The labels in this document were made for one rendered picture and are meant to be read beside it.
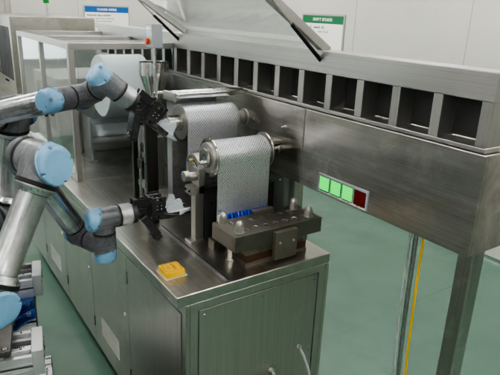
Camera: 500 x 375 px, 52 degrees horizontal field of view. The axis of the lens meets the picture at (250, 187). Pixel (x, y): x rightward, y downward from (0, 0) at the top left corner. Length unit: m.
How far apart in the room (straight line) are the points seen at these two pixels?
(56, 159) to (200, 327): 0.73
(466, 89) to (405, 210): 0.42
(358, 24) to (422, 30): 0.73
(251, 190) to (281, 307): 0.46
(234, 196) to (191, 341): 0.56
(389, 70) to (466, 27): 2.68
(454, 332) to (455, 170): 0.61
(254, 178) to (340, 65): 0.55
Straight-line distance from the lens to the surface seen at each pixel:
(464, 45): 4.34
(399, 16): 4.73
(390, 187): 1.71
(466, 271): 1.81
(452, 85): 1.55
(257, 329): 1.97
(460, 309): 1.87
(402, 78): 1.65
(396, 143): 1.67
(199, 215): 2.03
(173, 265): 1.84
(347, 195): 1.84
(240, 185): 1.99
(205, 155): 1.93
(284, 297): 1.98
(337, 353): 3.04
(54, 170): 1.53
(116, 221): 1.76
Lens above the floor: 1.78
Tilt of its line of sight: 19 degrees down
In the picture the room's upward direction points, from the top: 2 degrees clockwise
